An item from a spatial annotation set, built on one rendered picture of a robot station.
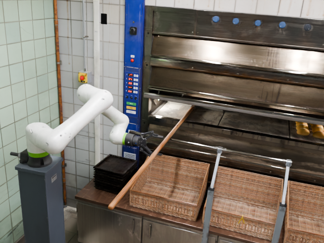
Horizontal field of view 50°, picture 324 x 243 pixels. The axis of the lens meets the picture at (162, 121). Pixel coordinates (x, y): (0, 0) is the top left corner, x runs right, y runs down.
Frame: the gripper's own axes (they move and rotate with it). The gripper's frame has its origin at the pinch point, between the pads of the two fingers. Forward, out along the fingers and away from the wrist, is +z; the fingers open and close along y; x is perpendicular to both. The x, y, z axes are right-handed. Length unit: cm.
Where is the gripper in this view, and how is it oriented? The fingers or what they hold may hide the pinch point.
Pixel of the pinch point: (160, 145)
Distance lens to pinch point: 244.9
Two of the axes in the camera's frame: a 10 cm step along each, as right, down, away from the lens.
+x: -3.2, 3.2, -8.9
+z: 9.5, 1.7, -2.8
